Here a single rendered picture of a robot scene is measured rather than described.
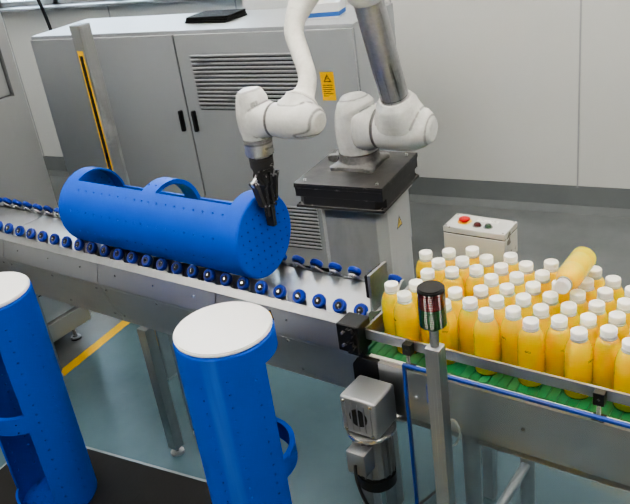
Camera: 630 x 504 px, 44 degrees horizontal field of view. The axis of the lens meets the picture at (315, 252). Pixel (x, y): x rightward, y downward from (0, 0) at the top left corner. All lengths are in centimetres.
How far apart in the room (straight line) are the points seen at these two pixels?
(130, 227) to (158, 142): 201
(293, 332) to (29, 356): 88
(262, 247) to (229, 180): 203
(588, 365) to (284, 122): 105
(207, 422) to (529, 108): 338
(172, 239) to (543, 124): 300
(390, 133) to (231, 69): 164
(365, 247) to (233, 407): 107
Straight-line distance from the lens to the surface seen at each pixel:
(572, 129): 504
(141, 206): 272
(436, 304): 177
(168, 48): 447
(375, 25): 261
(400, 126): 277
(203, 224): 251
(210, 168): 457
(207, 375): 211
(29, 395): 281
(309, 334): 242
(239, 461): 227
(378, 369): 219
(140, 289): 290
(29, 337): 273
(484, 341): 204
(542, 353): 202
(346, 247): 303
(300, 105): 226
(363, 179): 286
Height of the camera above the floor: 213
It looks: 26 degrees down
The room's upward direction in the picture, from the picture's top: 8 degrees counter-clockwise
